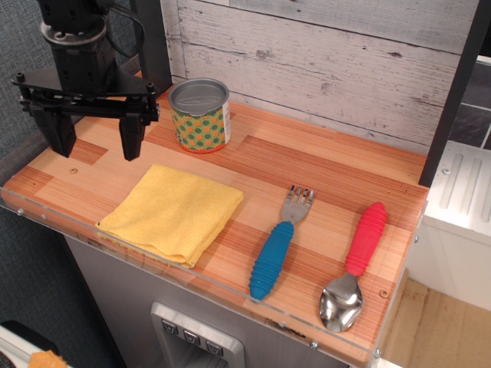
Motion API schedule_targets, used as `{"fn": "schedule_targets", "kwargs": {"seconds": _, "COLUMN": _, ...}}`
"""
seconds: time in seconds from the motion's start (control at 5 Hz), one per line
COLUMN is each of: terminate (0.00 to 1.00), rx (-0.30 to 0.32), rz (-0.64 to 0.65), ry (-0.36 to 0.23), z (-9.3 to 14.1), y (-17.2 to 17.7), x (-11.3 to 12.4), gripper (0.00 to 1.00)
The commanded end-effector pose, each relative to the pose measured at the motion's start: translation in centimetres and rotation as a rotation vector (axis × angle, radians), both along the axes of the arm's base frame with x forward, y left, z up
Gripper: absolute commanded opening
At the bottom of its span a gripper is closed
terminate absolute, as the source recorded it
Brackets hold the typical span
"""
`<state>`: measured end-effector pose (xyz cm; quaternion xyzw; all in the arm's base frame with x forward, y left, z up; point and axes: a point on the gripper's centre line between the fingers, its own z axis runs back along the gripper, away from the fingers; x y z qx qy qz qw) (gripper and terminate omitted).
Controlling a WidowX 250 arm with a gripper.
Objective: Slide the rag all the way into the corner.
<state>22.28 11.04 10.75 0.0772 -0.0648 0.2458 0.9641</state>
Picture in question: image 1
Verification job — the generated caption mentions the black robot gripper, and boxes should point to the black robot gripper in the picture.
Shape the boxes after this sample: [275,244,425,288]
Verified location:
[12,21,160,161]

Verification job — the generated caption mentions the yellow rag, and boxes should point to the yellow rag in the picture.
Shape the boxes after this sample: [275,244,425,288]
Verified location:
[97,164,244,268]

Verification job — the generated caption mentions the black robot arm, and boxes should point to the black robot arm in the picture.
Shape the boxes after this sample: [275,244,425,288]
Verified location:
[12,1,160,161]

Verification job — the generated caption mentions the green orange patterned tin can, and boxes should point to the green orange patterned tin can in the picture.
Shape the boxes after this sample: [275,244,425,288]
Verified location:
[168,77,232,154]

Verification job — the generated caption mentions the clear acrylic edge guard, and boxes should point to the clear acrylic edge guard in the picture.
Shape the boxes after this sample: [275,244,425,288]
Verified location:
[2,186,415,367]

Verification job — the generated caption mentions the grey toy fridge cabinet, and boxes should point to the grey toy fridge cabinet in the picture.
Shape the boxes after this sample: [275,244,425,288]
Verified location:
[63,234,348,368]

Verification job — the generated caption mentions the silver toy dispenser panel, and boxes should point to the silver toy dispenser panel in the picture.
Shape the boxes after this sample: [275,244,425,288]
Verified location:
[150,302,246,368]

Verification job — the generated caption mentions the orange object bottom left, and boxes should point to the orange object bottom left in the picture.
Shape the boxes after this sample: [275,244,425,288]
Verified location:
[28,350,68,368]

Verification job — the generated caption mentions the white toy sink counter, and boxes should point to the white toy sink counter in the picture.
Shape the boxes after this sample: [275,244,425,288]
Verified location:
[406,142,490,310]

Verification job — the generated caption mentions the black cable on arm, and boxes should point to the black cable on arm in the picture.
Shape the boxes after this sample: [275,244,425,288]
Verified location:
[102,4,147,59]

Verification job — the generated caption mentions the dark grey left post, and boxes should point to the dark grey left post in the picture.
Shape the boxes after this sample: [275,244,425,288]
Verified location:
[130,0,173,97]

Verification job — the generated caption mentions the dark grey post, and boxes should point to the dark grey post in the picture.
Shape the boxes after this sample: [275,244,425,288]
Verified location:
[418,0,490,188]
[130,0,173,97]

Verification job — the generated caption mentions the blue handled metal fork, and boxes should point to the blue handled metal fork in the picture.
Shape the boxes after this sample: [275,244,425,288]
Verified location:
[249,186,315,301]

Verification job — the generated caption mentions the red handled metal spoon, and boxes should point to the red handled metal spoon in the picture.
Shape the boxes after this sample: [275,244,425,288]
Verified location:
[319,202,387,333]

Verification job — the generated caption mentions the dark grey right post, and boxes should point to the dark grey right post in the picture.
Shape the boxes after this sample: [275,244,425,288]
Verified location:
[418,0,490,188]

